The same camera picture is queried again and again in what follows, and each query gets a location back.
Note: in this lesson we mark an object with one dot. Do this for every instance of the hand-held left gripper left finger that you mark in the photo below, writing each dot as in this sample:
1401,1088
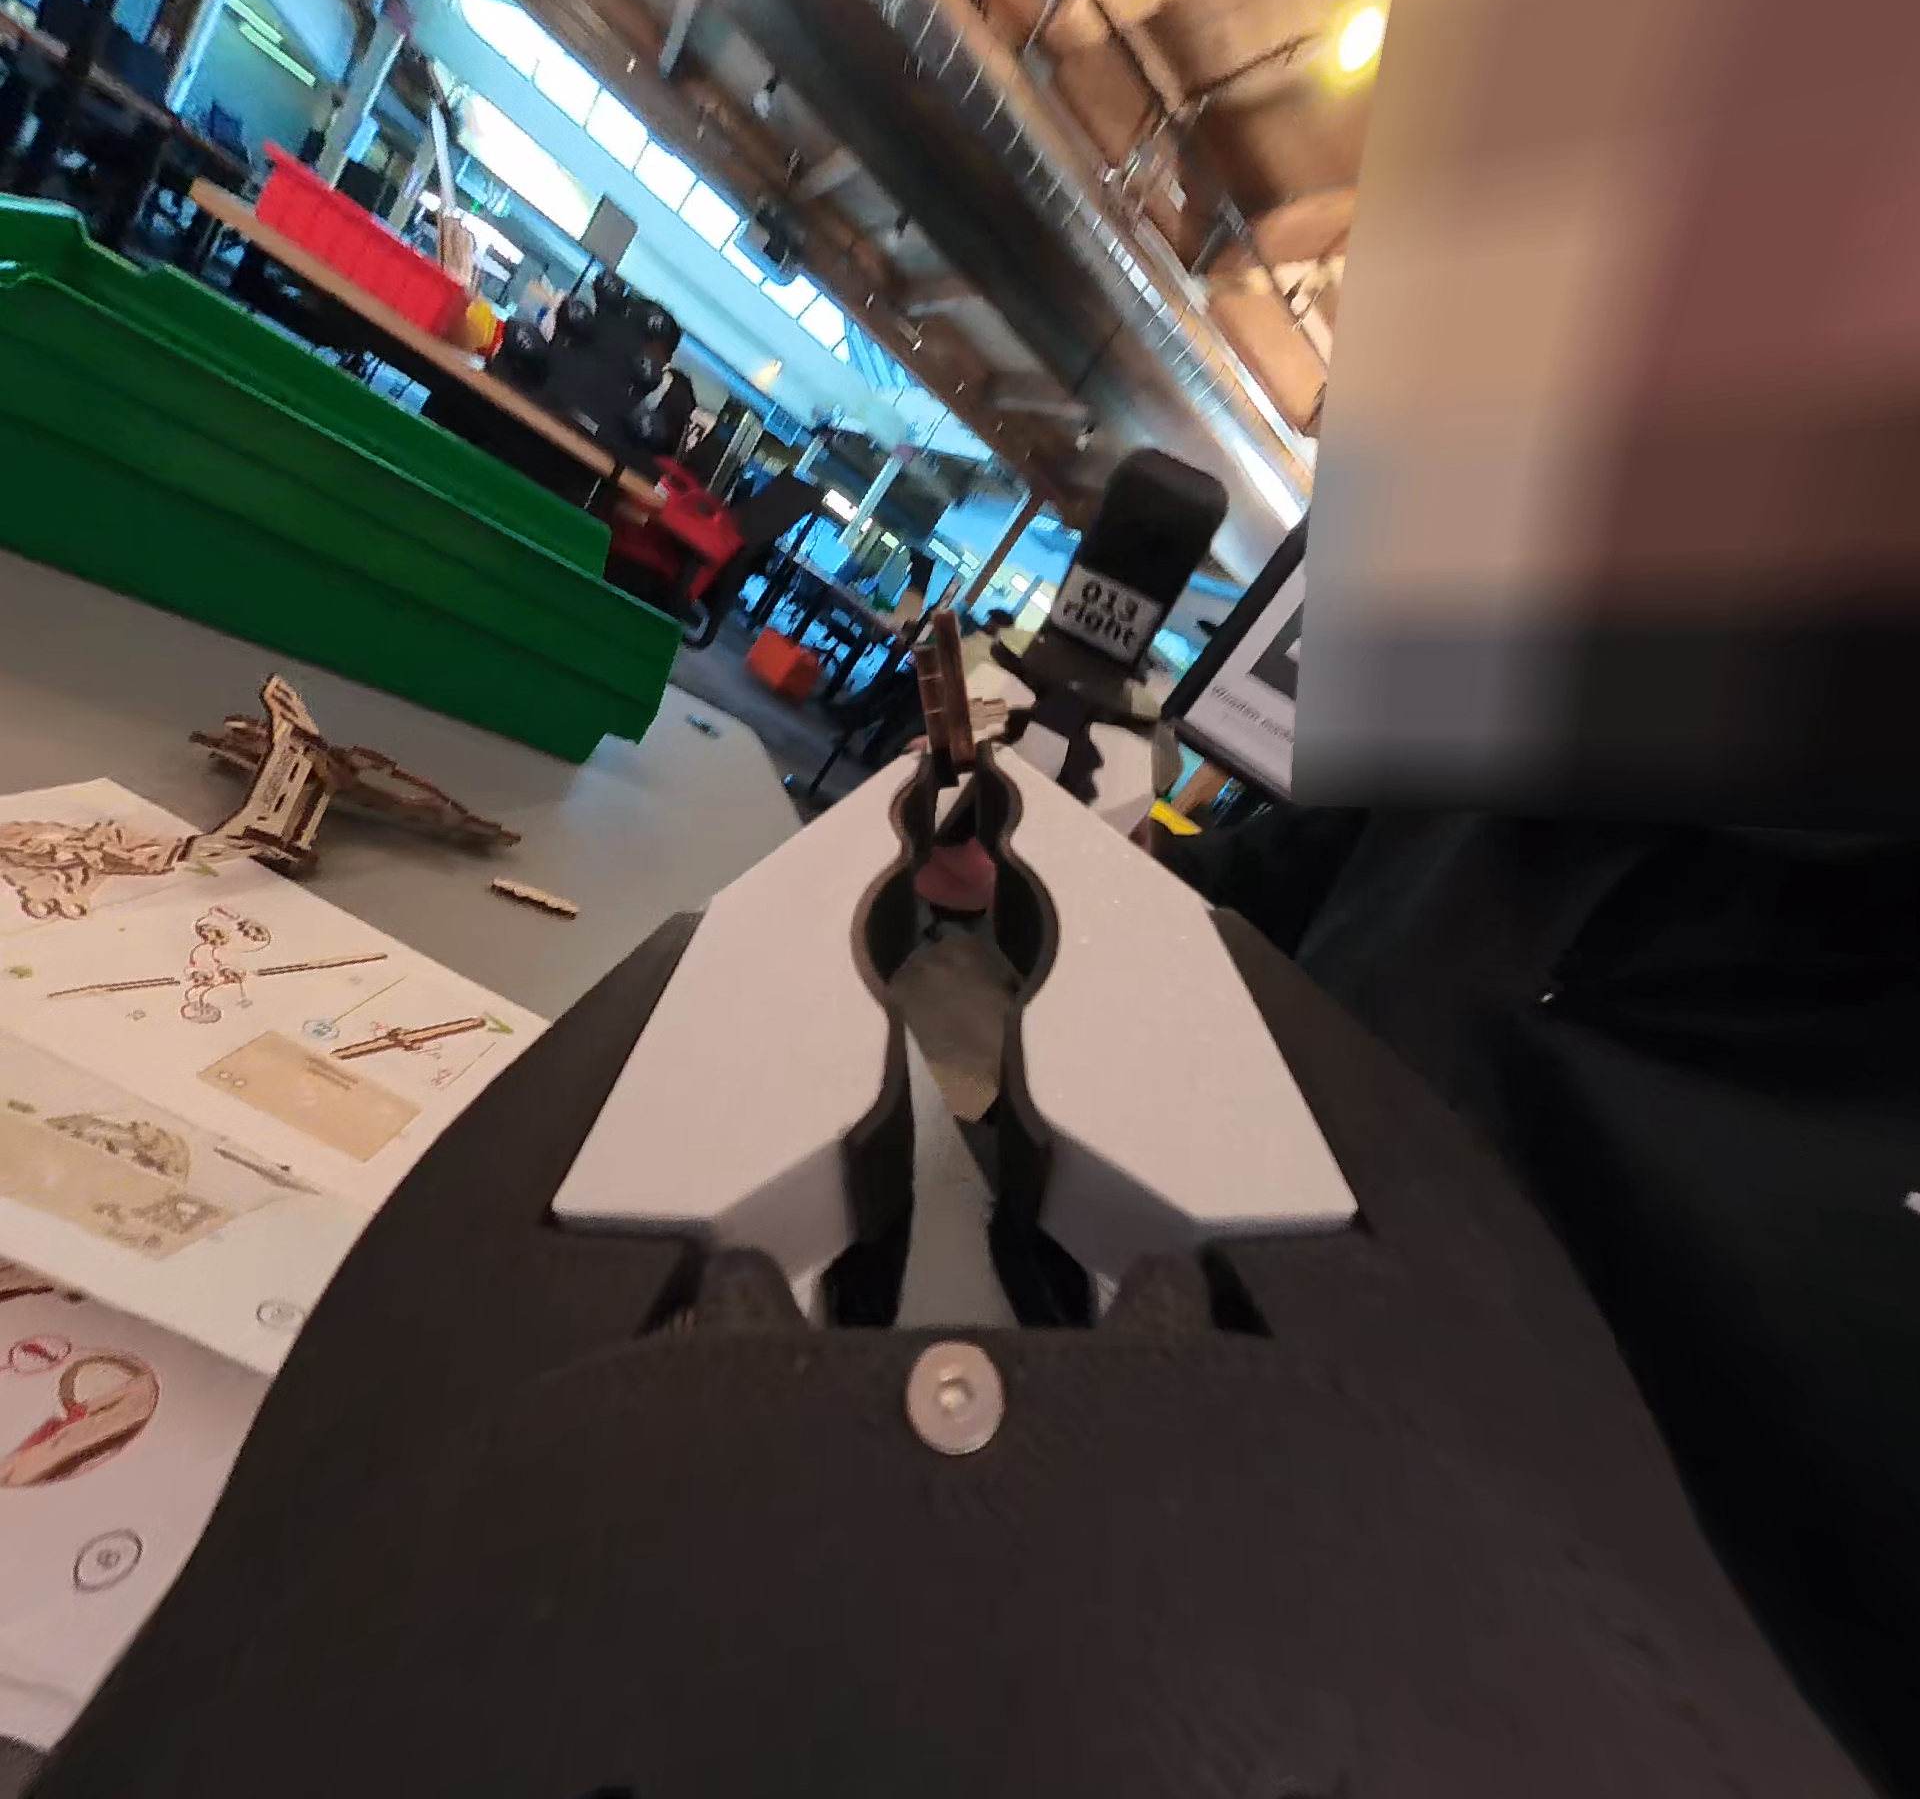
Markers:
721,1064

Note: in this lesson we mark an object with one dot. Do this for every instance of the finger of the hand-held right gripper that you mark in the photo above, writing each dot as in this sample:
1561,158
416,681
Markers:
996,711
1127,780

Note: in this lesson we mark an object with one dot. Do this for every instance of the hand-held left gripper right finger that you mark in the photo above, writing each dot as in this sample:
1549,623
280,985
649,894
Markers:
1185,1064

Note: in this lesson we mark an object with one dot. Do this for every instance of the wooden axle lever assembly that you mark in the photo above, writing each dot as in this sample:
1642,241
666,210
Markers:
946,698

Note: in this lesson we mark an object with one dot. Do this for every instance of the wooden model assembly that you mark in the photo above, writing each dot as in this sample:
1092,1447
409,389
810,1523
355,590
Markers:
291,786

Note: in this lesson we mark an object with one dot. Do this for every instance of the black framed sign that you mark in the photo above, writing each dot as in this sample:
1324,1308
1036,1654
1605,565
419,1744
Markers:
1260,657

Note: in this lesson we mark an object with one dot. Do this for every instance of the small notched wooden strip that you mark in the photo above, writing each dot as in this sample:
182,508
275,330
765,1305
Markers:
535,894

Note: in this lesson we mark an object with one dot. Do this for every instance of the red tool cart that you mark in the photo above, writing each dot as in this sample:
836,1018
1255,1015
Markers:
674,540

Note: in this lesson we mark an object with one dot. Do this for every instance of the person's black clothed torso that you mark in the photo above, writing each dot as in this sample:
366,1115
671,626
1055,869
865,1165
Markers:
1652,1153

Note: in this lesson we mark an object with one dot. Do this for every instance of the printed instruction booklet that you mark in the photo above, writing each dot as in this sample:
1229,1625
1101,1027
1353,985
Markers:
225,1080

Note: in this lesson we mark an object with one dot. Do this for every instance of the yellow ceiling light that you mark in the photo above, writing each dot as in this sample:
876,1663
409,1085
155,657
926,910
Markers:
1356,38

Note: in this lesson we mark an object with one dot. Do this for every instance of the background wooden table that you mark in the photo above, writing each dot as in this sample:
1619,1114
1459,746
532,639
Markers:
496,397

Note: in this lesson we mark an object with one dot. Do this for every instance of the red plastic bin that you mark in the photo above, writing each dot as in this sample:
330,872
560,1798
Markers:
343,231

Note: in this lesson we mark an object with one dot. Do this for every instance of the spiral metal ventilation duct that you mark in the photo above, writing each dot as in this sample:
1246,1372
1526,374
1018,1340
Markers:
1049,180

